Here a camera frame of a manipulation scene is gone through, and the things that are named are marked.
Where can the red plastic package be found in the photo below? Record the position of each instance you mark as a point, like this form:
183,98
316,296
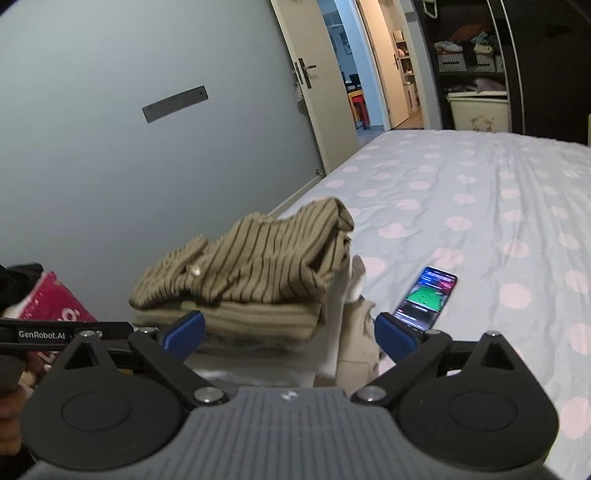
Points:
60,300

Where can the black cloth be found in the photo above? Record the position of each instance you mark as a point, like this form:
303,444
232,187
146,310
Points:
18,286

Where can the cream door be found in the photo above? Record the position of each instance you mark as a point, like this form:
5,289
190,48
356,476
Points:
318,83

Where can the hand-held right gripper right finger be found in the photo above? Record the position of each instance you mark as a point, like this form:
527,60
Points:
397,338

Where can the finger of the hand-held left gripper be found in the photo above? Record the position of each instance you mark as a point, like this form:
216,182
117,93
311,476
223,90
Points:
115,330

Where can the white garment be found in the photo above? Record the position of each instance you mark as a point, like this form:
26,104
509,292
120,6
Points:
332,314

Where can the person's left hand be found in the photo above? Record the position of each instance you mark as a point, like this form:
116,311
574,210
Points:
11,424

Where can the grey wall bracket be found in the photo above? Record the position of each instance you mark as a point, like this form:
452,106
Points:
175,104

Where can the dark wardrobe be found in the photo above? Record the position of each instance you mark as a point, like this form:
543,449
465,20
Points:
531,64

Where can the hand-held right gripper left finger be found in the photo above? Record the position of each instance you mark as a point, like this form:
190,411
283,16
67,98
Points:
184,336

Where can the black smartphone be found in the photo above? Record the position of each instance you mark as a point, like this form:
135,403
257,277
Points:
427,297

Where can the polka dot bed sheet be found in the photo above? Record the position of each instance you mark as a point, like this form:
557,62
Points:
485,207

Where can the red stool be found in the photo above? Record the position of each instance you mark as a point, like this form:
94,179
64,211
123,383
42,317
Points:
360,108

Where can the cream laundry bin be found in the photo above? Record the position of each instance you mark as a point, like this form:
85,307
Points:
480,110

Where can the olive striped shirt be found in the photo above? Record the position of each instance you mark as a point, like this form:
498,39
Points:
258,263

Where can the beige garment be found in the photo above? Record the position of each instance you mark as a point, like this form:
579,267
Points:
360,341

